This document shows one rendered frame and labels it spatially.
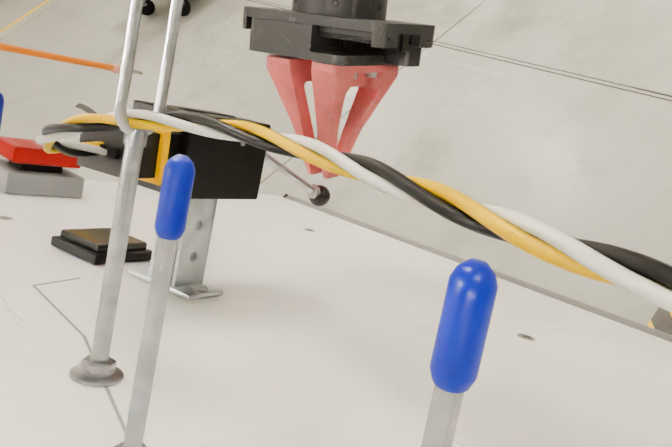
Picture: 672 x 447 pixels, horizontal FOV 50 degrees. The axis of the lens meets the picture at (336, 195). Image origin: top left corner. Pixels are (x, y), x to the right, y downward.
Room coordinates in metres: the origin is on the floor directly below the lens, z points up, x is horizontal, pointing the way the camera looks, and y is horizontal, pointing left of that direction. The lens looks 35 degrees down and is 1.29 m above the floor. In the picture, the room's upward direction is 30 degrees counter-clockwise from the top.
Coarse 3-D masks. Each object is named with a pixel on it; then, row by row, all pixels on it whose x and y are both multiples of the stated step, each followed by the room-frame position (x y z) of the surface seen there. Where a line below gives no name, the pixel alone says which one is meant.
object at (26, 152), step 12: (0, 144) 0.52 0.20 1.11; (12, 144) 0.51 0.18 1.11; (24, 144) 0.51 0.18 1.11; (36, 144) 0.52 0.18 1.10; (12, 156) 0.50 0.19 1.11; (24, 156) 0.50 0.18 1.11; (36, 156) 0.50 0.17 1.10; (48, 156) 0.50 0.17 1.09; (60, 156) 0.51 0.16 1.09; (24, 168) 0.50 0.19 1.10; (36, 168) 0.51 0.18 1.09; (48, 168) 0.51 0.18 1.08; (60, 168) 0.51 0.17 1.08
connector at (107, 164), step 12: (84, 132) 0.31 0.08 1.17; (96, 132) 0.30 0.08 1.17; (108, 132) 0.30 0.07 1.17; (120, 132) 0.29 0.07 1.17; (180, 132) 0.32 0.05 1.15; (108, 144) 0.29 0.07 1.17; (120, 144) 0.29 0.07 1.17; (156, 144) 0.30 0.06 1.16; (96, 156) 0.30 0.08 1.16; (108, 156) 0.29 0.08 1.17; (120, 156) 0.29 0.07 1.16; (144, 156) 0.29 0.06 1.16; (156, 156) 0.29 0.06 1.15; (168, 156) 0.30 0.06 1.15; (96, 168) 0.29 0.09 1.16; (108, 168) 0.29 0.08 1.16; (120, 168) 0.28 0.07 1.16; (144, 168) 0.29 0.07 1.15
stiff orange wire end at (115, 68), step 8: (0, 48) 0.41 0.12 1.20; (8, 48) 0.41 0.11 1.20; (16, 48) 0.41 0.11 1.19; (24, 48) 0.41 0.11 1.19; (40, 56) 0.42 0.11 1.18; (48, 56) 0.42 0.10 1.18; (56, 56) 0.42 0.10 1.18; (64, 56) 0.42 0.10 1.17; (80, 64) 0.43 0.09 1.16; (88, 64) 0.43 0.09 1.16; (96, 64) 0.43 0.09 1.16; (104, 64) 0.43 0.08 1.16; (112, 64) 0.44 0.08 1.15; (136, 72) 0.44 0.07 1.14
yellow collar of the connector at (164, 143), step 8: (160, 136) 0.30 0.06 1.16; (168, 136) 0.30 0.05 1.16; (160, 144) 0.30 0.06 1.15; (168, 144) 0.30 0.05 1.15; (160, 152) 0.29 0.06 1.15; (168, 152) 0.30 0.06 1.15; (160, 160) 0.29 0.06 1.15; (160, 168) 0.29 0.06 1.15; (160, 176) 0.29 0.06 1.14; (160, 184) 0.29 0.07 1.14
